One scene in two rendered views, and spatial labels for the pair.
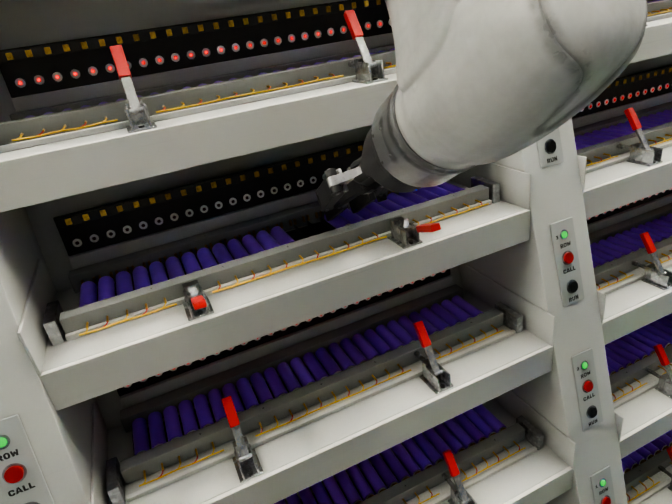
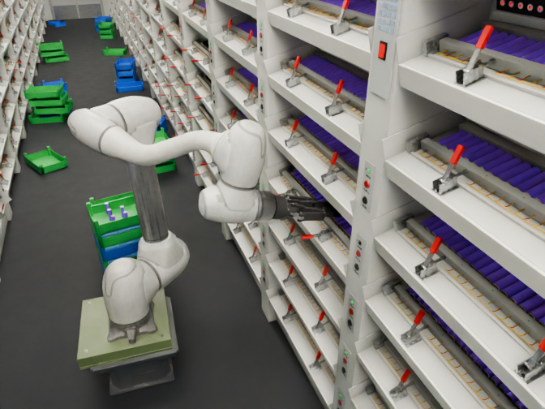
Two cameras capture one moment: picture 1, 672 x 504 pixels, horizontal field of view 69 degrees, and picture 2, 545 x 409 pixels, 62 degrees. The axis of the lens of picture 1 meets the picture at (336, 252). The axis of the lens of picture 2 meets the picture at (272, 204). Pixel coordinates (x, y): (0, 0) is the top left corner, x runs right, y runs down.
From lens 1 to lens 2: 1.45 m
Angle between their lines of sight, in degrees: 82
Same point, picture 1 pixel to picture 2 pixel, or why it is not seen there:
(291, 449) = (294, 251)
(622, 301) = (377, 368)
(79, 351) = (276, 182)
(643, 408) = not seen: outside the picture
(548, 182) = (354, 277)
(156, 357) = not seen: hidden behind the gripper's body
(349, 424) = (302, 264)
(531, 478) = (331, 355)
